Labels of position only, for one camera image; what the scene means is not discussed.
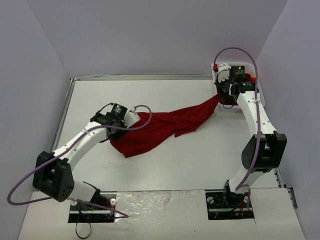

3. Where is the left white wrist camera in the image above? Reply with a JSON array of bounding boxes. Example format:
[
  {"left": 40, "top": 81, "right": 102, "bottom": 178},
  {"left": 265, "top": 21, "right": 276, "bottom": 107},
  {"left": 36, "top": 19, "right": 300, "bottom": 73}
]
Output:
[{"left": 124, "top": 111, "right": 141, "bottom": 128}]

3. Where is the thin black cable loop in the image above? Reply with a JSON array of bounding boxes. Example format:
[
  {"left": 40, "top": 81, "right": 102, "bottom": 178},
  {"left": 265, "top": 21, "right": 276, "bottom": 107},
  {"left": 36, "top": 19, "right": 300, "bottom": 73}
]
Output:
[{"left": 74, "top": 219, "right": 91, "bottom": 238}]

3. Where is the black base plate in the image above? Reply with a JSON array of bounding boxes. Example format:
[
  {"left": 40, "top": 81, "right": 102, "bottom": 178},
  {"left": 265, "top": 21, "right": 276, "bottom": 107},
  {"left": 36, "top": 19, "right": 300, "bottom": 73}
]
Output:
[
  {"left": 68, "top": 200, "right": 115, "bottom": 224},
  {"left": 205, "top": 190, "right": 255, "bottom": 221}
]

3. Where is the red t shirt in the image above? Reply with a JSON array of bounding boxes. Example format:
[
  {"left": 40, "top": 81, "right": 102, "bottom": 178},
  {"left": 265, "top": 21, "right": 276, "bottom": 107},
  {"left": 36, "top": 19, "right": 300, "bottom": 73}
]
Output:
[{"left": 109, "top": 94, "right": 220, "bottom": 158}]

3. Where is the purple cable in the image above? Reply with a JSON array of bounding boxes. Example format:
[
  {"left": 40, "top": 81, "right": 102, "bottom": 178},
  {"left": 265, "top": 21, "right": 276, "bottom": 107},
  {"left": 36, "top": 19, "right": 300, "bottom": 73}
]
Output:
[
  {"left": 6, "top": 104, "right": 153, "bottom": 218},
  {"left": 213, "top": 47, "right": 263, "bottom": 210}
]

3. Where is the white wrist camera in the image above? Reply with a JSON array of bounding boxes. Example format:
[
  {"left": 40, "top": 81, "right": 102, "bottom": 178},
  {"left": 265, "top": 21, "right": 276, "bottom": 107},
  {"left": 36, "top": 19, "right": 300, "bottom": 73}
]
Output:
[
  {"left": 124, "top": 111, "right": 141, "bottom": 128},
  {"left": 212, "top": 62, "right": 231, "bottom": 83}
]

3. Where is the white plastic basket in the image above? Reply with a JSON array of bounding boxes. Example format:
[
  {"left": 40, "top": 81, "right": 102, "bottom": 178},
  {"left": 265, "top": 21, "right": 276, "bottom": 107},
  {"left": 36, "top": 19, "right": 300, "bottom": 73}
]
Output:
[{"left": 211, "top": 61, "right": 265, "bottom": 113}]

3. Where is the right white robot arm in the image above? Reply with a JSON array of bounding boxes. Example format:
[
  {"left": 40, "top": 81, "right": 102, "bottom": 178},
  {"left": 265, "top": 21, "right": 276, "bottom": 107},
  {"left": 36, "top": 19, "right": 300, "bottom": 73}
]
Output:
[{"left": 212, "top": 63, "right": 287, "bottom": 207}]

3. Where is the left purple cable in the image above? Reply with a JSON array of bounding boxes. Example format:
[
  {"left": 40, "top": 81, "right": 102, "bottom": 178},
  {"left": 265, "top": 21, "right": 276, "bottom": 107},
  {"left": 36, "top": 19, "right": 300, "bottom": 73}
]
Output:
[{"left": 6, "top": 104, "right": 153, "bottom": 218}]

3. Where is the orange shirt in basket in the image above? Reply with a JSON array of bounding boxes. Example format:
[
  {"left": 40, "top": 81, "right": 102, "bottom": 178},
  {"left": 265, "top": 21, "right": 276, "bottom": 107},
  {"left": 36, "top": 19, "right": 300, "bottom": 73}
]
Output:
[{"left": 249, "top": 76, "right": 256, "bottom": 83}]

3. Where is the dark red shirt in basket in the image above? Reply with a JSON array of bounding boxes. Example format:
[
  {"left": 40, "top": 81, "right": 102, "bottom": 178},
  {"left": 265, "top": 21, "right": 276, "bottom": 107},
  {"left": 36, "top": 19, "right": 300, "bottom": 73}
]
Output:
[{"left": 244, "top": 73, "right": 251, "bottom": 82}]

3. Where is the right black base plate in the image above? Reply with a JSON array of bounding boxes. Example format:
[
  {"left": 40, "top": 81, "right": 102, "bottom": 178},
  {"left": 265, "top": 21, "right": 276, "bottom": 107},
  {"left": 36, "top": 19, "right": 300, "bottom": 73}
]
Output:
[{"left": 205, "top": 190, "right": 255, "bottom": 221}]

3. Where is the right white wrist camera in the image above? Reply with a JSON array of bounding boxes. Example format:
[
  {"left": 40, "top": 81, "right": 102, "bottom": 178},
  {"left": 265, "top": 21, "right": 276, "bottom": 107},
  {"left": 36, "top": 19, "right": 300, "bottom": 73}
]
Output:
[{"left": 212, "top": 62, "right": 231, "bottom": 83}]

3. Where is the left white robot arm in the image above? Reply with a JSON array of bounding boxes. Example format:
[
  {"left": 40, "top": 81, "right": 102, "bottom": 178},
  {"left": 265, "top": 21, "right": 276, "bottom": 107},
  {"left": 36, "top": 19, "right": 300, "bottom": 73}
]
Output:
[{"left": 32, "top": 103, "right": 128, "bottom": 209}]

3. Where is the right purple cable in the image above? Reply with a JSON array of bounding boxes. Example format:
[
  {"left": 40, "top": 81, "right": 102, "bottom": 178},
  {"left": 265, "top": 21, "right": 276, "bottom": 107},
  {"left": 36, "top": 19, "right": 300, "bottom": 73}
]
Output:
[{"left": 213, "top": 47, "right": 263, "bottom": 210}]

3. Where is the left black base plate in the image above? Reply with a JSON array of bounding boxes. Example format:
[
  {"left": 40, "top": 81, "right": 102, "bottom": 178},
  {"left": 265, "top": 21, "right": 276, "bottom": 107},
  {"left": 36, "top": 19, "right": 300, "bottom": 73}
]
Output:
[{"left": 68, "top": 200, "right": 115, "bottom": 224}]

